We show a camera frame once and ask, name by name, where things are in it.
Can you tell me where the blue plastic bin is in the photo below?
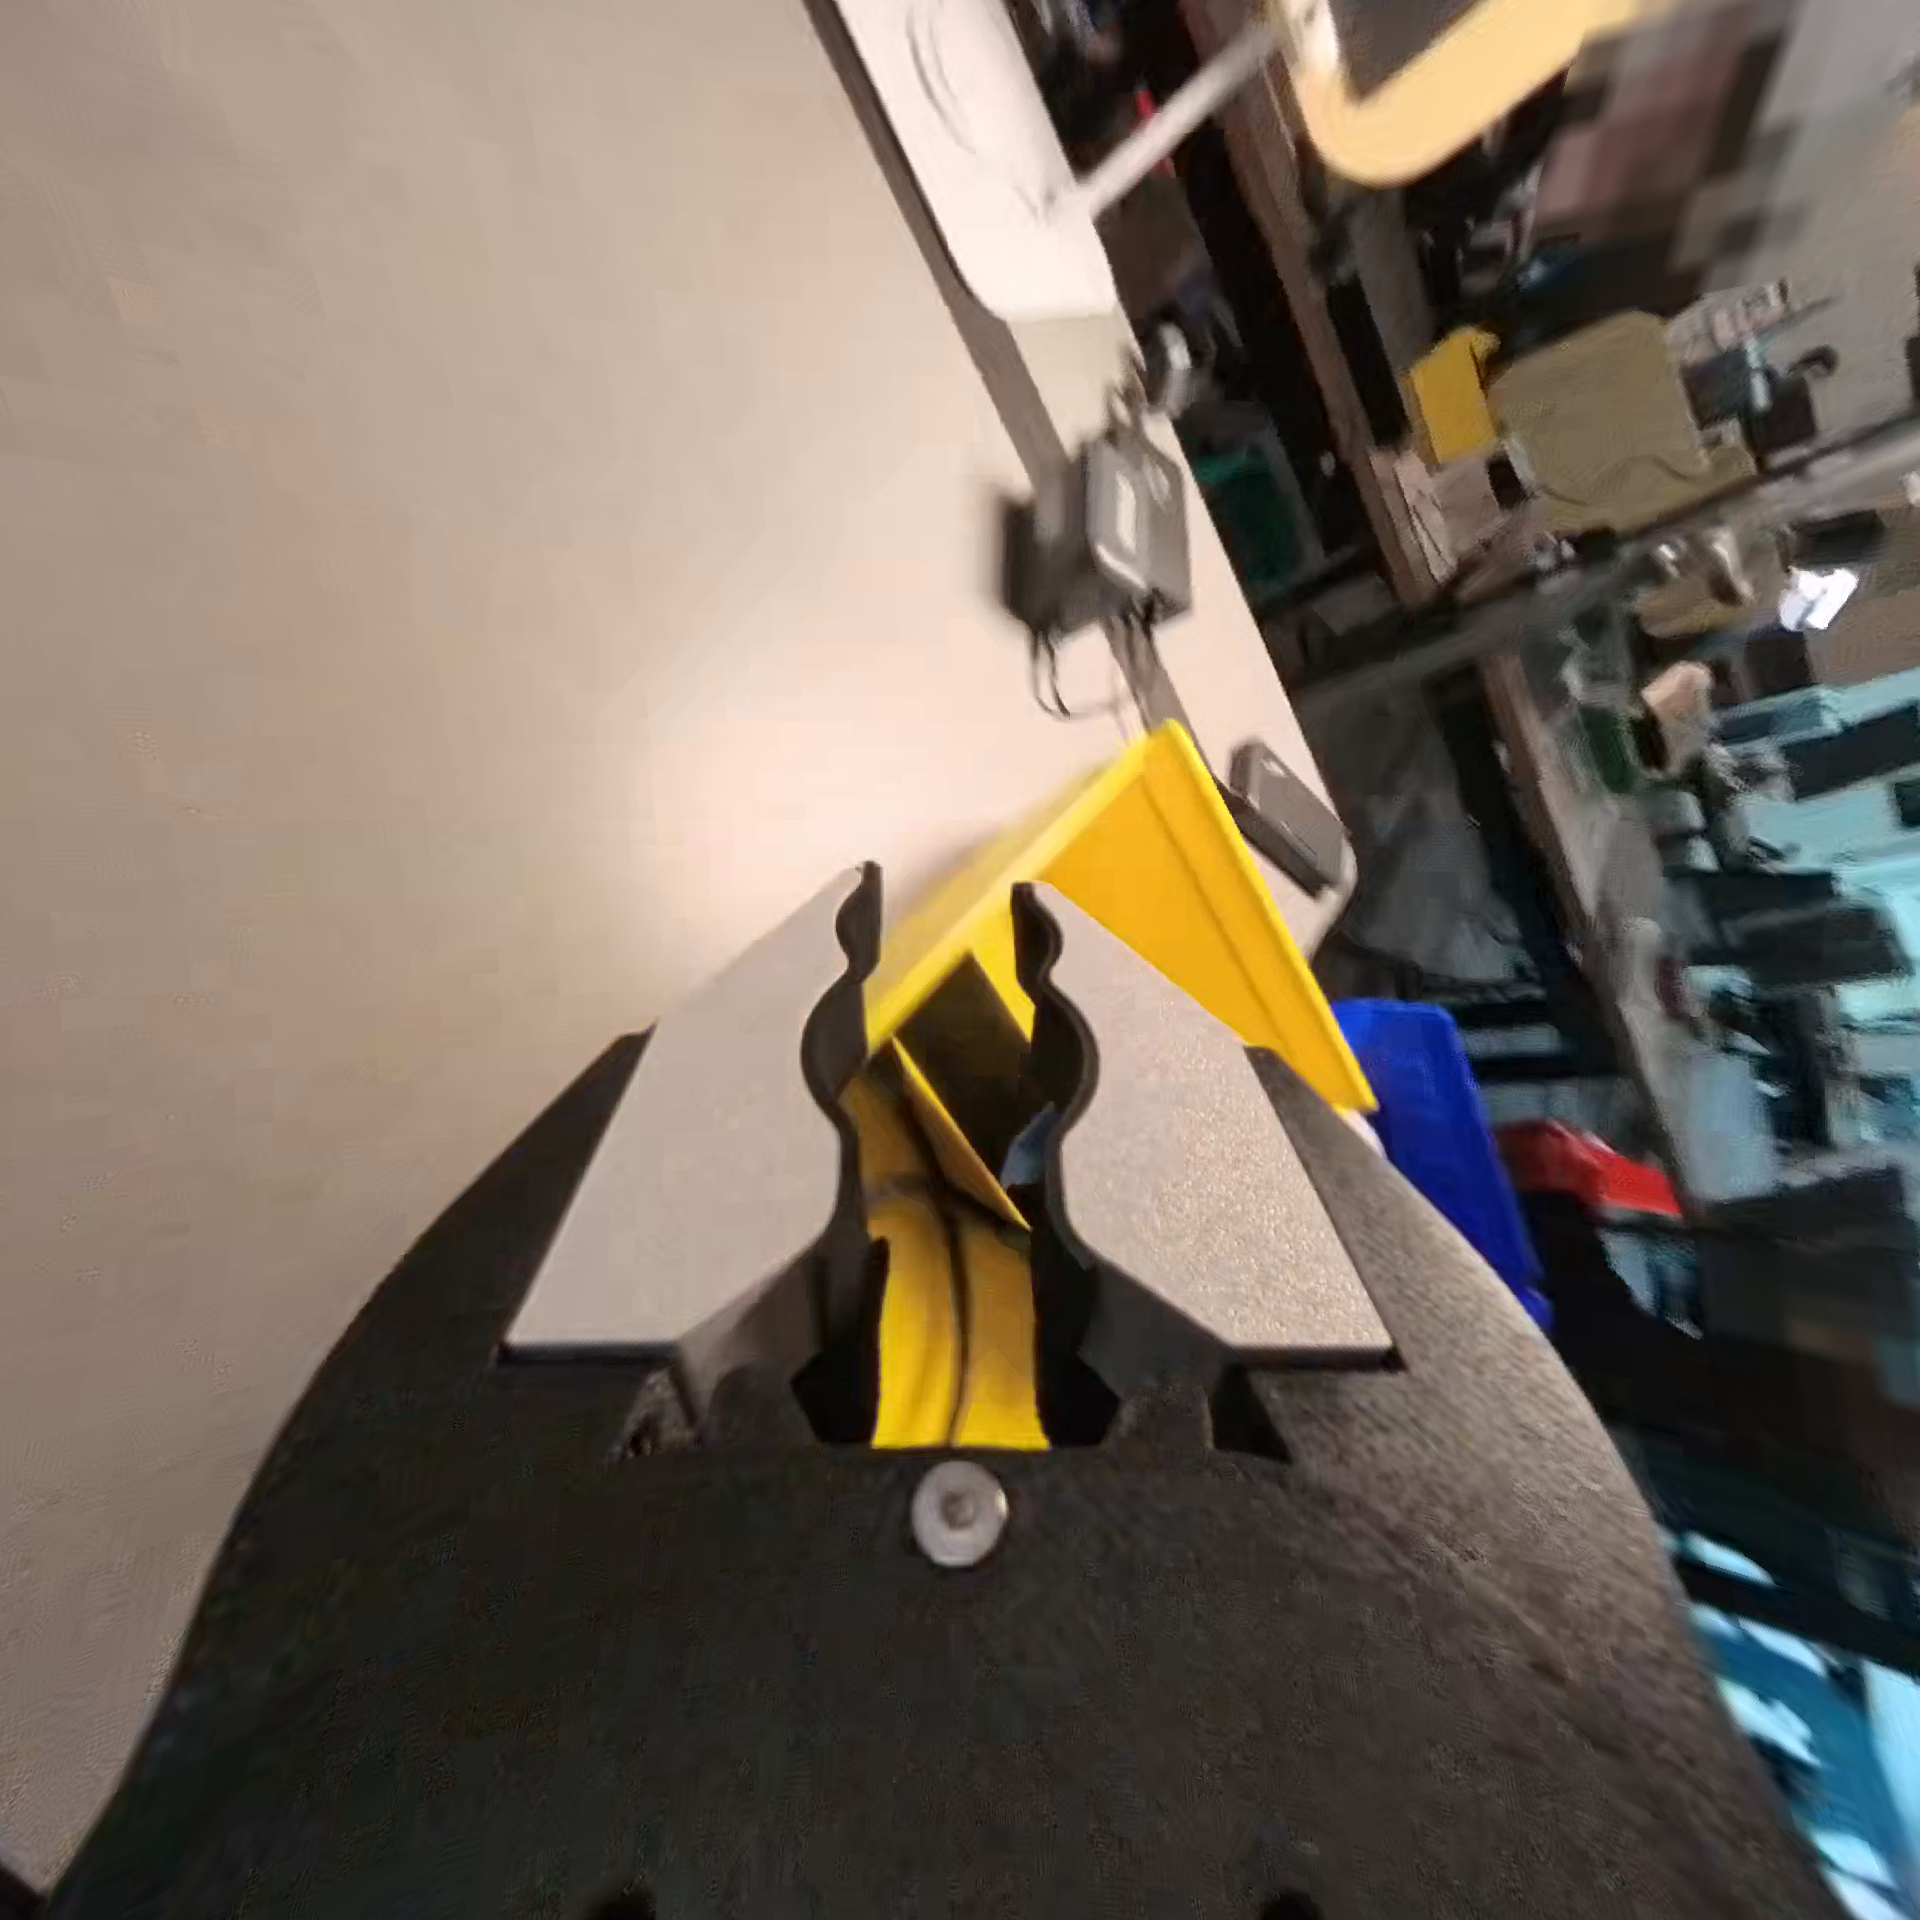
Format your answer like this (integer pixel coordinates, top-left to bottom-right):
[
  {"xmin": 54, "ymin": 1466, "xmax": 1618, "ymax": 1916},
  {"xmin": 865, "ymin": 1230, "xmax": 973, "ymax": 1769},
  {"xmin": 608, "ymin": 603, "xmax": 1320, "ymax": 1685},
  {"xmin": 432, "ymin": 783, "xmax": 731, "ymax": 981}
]
[{"xmin": 1328, "ymin": 996, "xmax": 1555, "ymax": 1327}]

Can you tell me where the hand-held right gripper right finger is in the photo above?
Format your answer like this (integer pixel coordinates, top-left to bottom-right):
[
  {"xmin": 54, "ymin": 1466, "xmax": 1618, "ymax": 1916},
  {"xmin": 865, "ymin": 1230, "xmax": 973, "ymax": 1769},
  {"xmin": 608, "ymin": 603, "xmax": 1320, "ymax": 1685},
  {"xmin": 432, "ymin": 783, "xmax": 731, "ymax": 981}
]
[{"xmin": 1009, "ymin": 883, "xmax": 1398, "ymax": 1444}]

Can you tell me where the yellow box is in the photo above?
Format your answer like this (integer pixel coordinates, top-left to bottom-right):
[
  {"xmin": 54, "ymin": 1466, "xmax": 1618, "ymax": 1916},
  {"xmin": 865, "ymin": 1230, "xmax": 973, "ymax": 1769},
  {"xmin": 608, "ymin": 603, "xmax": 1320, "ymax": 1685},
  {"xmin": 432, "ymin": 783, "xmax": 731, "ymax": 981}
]
[{"xmin": 1409, "ymin": 326, "xmax": 1503, "ymax": 466}]

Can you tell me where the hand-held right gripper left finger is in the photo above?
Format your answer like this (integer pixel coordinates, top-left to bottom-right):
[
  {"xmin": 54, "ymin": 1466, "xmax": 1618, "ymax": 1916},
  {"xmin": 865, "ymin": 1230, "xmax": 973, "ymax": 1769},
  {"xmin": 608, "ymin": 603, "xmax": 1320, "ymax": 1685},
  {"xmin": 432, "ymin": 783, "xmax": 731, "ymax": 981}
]
[{"xmin": 504, "ymin": 862, "xmax": 888, "ymax": 1449}]

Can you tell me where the small silver device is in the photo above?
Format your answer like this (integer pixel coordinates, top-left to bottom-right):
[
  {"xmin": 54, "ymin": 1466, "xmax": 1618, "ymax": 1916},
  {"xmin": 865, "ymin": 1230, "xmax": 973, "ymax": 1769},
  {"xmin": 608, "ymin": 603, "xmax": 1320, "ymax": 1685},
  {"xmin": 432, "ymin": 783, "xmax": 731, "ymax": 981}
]
[{"xmin": 1227, "ymin": 742, "xmax": 1344, "ymax": 895}]

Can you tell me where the white desk stand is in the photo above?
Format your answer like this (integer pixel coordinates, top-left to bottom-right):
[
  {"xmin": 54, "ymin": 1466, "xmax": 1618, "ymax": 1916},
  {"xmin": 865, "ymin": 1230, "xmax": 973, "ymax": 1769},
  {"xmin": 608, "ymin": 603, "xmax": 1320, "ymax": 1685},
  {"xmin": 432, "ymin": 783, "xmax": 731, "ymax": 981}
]
[{"xmin": 833, "ymin": 0, "xmax": 1322, "ymax": 321}]

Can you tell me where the grey charger with display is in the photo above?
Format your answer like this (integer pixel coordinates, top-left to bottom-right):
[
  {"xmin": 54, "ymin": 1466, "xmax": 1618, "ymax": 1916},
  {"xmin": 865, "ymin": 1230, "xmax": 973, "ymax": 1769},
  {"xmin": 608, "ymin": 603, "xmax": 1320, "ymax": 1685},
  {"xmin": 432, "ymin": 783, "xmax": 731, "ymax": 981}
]
[{"xmin": 1001, "ymin": 427, "xmax": 1194, "ymax": 633}]

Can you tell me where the dark board with wooden frame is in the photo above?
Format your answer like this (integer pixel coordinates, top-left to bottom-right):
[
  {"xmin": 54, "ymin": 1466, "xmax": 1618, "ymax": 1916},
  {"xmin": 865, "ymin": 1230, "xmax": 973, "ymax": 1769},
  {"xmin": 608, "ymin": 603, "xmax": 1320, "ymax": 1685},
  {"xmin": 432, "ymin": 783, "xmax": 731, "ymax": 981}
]
[{"xmin": 1295, "ymin": 0, "xmax": 1645, "ymax": 189}]

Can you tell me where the red plastic bin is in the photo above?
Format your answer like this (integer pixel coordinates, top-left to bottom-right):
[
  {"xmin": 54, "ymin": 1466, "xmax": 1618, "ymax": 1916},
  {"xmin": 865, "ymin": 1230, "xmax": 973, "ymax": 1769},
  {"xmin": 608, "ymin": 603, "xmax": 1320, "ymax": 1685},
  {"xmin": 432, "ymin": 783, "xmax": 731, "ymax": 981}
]
[{"xmin": 1498, "ymin": 1118, "xmax": 1685, "ymax": 1220}]

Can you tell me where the yellow plastic bin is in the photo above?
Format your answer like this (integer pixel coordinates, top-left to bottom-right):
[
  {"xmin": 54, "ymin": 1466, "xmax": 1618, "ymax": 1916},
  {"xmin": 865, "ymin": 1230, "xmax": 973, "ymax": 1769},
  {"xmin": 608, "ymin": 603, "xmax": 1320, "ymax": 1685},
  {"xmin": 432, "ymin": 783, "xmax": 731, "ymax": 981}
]
[{"xmin": 839, "ymin": 721, "xmax": 1383, "ymax": 1454}]

